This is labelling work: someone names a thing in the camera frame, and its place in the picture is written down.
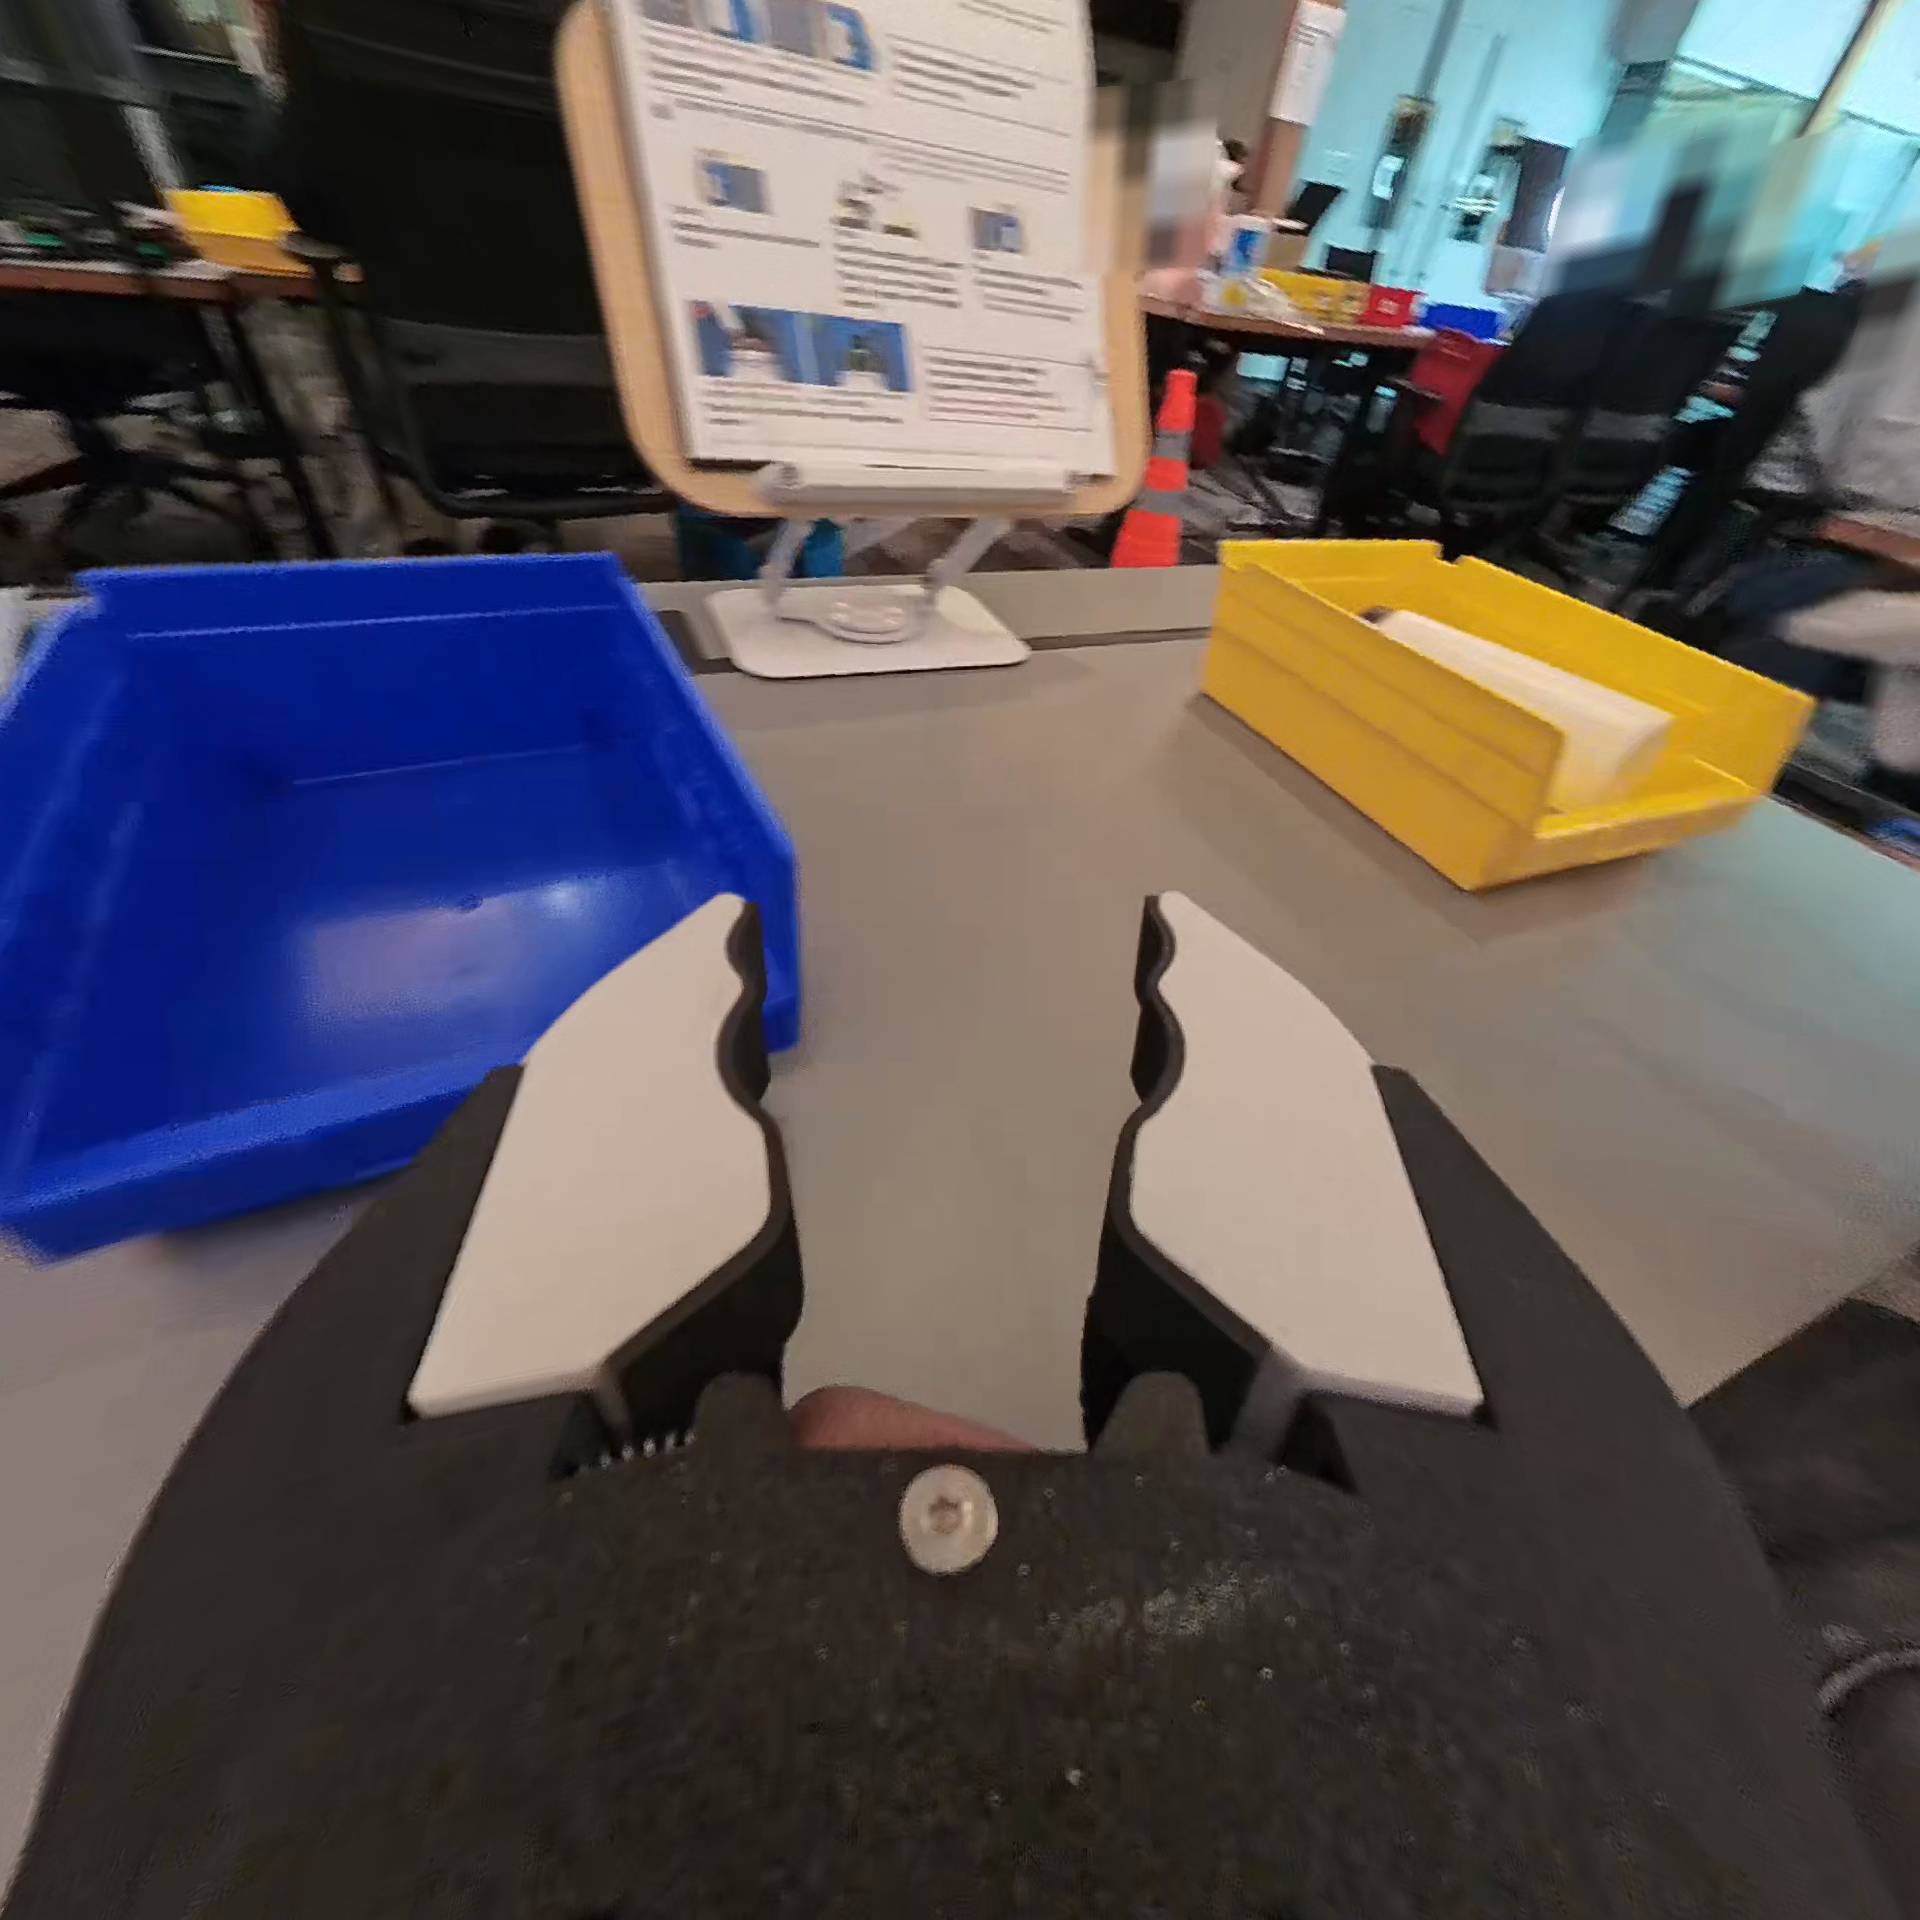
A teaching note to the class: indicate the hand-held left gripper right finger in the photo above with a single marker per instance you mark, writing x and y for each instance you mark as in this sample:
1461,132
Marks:
1289,1201

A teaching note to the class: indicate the brown wooden table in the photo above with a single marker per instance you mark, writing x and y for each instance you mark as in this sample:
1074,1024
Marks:
1289,328
148,278

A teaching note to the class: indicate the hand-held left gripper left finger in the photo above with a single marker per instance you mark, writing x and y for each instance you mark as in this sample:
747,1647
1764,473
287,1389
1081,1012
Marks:
599,1201

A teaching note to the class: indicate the yellow plastic bin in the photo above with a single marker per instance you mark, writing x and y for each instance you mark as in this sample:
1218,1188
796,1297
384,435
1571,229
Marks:
233,224
1349,721

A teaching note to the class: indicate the blue plastic bin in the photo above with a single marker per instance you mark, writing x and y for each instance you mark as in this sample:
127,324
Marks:
375,840

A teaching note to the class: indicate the orange traffic cone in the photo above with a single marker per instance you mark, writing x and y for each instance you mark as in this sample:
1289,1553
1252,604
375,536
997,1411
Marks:
1155,511

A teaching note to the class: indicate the white plastic bottle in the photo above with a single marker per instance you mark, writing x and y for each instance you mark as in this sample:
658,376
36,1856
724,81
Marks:
1530,697

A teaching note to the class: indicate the black office chair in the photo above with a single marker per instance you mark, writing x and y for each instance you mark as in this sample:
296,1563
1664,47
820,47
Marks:
120,465
450,300
1576,422

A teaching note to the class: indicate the red office chair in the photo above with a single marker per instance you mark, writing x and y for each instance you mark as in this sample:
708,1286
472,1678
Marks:
1452,382

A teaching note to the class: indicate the person's leg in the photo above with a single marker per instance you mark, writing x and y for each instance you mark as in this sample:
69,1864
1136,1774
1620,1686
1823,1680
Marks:
1845,1500

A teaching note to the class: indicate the white wipes canister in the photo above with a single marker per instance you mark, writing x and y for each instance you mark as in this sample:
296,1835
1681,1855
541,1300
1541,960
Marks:
1242,248

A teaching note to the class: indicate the instruction sheet on stand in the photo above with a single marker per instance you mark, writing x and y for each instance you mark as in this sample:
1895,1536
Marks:
616,300

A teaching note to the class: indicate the printed instruction sheet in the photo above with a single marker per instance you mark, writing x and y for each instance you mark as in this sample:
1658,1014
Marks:
869,224

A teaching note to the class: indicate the row of coloured storage bins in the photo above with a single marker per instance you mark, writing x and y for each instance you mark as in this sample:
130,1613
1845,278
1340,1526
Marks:
1349,299

